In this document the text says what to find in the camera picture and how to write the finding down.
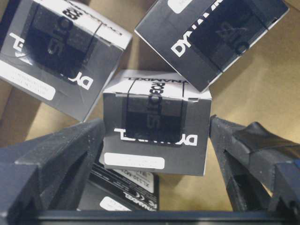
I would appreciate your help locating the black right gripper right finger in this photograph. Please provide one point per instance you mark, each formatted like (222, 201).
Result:
(261, 171)

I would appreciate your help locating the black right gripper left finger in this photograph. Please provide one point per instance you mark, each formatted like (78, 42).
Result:
(48, 172)

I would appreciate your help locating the black white dynamixel box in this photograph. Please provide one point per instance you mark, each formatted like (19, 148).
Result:
(155, 122)
(201, 39)

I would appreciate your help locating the black Dynamixel box bottom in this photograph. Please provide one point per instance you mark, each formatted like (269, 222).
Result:
(120, 190)

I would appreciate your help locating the brown cardboard box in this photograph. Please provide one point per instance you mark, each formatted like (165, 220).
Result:
(263, 86)

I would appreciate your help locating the black Dynamixel box right middle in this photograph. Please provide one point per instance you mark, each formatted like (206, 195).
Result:
(62, 52)

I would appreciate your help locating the black white Dynamixel box top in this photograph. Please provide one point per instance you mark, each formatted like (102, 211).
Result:
(201, 39)

